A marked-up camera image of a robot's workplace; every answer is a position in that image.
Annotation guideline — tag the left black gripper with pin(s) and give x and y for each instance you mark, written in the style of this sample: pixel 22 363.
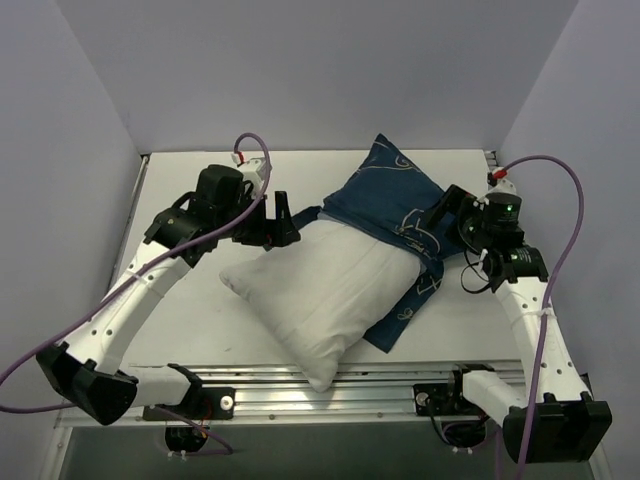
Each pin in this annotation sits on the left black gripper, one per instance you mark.
pixel 267 230

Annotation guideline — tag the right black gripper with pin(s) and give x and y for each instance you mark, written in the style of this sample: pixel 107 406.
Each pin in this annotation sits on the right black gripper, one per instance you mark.
pixel 451 208

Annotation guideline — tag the blue patterned pillowcase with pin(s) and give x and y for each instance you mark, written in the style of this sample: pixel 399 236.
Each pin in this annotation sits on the blue patterned pillowcase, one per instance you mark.
pixel 386 198

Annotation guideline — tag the white pillow insert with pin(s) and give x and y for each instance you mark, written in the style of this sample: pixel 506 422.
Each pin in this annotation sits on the white pillow insert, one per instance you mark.
pixel 318 296

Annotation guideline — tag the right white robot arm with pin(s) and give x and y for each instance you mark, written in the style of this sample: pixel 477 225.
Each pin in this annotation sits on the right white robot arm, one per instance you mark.
pixel 557 420

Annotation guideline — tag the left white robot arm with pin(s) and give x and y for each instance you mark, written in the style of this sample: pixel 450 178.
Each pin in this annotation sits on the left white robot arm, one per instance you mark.
pixel 85 366

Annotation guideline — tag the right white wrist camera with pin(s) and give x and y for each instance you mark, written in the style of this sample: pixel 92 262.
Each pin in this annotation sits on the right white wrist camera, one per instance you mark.
pixel 502 182

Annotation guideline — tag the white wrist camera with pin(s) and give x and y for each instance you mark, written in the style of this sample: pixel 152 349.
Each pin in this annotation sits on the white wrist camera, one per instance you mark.
pixel 256 170
pixel 502 182

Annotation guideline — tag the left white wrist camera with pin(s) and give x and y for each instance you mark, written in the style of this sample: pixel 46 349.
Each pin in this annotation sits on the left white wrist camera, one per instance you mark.
pixel 256 170

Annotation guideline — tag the left aluminium side rail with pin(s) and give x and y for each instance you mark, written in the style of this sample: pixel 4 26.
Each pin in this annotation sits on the left aluminium side rail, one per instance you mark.
pixel 132 207

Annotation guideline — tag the aluminium front rail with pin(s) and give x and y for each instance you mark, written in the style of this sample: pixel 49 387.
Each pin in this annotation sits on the aluminium front rail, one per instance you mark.
pixel 359 392

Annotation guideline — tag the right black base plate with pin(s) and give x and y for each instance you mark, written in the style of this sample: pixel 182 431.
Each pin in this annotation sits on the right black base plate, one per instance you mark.
pixel 439 399

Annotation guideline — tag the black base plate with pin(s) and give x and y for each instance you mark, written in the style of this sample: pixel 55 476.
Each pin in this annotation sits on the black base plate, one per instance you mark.
pixel 439 399
pixel 209 403

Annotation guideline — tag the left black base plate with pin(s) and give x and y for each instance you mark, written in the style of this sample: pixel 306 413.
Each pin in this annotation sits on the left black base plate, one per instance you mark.
pixel 209 403

